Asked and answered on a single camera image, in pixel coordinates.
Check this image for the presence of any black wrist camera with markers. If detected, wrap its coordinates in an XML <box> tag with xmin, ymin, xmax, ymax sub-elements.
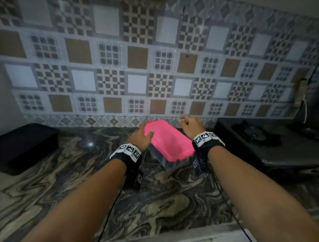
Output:
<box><xmin>110</xmin><ymin>143</ymin><xmax>144</xmax><ymax>193</ymax></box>
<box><xmin>191</xmin><ymin>131</ymin><xmax>226</xmax><ymax>178</ymax></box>

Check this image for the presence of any person's right hand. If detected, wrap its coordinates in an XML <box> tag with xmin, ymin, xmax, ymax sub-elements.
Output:
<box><xmin>179</xmin><ymin>115</ymin><xmax>206</xmax><ymax>140</ymax></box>

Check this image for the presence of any black rectangular box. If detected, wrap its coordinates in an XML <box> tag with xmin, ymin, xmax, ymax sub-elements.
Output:
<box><xmin>0</xmin><ymin>123</ymin><xmax>60</xmax><ymax>176</ymax></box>

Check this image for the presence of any clear plastic container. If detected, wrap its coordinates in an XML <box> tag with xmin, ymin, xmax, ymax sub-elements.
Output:
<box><xmin>147</xmin><ymin>144</ymin><xmax>193</xmax><ymax>171</ymax></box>

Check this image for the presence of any thin black cable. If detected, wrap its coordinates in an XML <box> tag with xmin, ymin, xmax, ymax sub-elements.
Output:
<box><xmin>211</xmin><ymin>171</ymin><xmax>253</xmax><ymax>242</ymax></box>
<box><xmin>97</xmin><ymin>186</ymin><xmax>125</xmax><ymax>242</ymax></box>

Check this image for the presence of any white power strip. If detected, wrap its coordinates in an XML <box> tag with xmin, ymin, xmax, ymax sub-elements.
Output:
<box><xmin>293</xmin><ymin>79</ymin><xmax>308</xmax><ymax>108</ymax></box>

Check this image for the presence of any black stove burner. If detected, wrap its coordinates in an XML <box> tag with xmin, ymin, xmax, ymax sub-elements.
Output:
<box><xmin>232</xmin><ymin>121</ymin><xmax>282</xmax><ymax>145</ymax></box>

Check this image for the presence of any dark gas stove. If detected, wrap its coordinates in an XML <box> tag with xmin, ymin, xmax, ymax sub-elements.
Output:
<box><xmin>214</xmin><ymin>118</ymin><xmax>319</xmax><ymax>176</ymax></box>

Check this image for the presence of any person's left forearm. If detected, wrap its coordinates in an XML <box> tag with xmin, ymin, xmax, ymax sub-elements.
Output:
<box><xmin>21</xmin><ymin>158</ymin><xmax>127</xmax><ymax>242</ymax></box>

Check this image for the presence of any person's right forearm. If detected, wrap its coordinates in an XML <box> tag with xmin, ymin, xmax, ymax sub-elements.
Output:
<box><xmin>207</xmin><ymin>146</ymin><xmax>319</xmax><ymax>242</ymax></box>

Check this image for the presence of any person's left hand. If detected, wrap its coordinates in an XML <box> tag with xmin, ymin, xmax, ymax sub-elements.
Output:
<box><xmin>127</xmin><ymin>122</ymin><xmax>155</xmax><ymax>152</ymax></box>

